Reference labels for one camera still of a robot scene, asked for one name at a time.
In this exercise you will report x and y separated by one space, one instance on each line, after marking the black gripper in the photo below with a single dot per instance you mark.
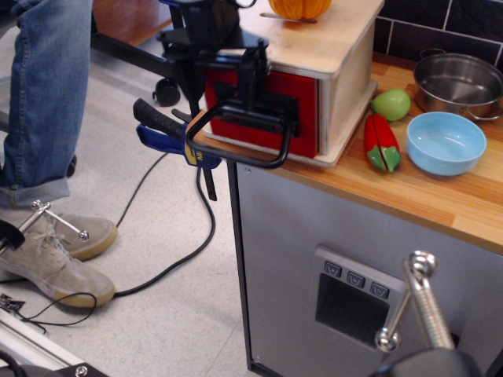
192 48

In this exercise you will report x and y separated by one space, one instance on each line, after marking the red front wooden drawer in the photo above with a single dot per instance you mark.
284 120

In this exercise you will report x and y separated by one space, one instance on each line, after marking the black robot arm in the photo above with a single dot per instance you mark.
208 35

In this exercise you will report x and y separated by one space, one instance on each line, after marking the light plywood box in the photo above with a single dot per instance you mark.
336 50

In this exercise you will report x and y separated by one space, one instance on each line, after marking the orange toy pumpkin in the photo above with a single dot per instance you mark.
299 9

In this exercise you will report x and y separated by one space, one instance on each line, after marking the blue bar clamp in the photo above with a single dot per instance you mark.
164 134

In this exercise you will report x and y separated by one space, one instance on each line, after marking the green toy pear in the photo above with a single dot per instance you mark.
392 104

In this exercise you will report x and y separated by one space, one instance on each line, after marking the red toy chili pepper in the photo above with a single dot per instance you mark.
381 147

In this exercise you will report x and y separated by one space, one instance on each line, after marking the grey toy kitchen cabinet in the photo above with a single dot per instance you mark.
320 252

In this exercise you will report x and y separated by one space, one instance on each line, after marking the light blue bowl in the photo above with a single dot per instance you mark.
444 144

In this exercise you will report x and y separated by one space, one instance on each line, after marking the stainless steel pot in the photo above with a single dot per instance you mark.
458 84

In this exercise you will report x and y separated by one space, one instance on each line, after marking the blue jeans leg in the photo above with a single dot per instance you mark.
48 89

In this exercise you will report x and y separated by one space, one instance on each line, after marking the far beige suede shoe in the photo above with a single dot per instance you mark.
83 238

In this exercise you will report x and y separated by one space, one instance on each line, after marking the beige suede shoe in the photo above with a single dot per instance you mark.
43 260
83 238

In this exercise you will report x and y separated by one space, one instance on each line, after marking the right metal clamp screw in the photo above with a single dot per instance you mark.
418 269

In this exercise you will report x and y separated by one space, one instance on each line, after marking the near beige suede shoe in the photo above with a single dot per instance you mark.
43 260

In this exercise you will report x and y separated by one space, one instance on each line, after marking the black wheeled table frame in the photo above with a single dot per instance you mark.
118 28

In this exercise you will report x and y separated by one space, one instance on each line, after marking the aluminium frame rail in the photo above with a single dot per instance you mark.
39 355

